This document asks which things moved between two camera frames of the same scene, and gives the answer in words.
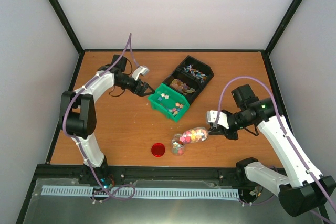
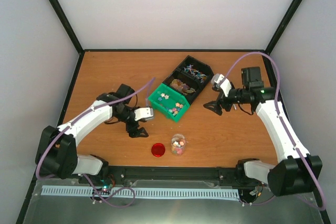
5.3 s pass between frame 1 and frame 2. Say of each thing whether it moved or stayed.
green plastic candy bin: stayed
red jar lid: stayed
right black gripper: moved
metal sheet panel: stayed
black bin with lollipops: stayed
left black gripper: moved
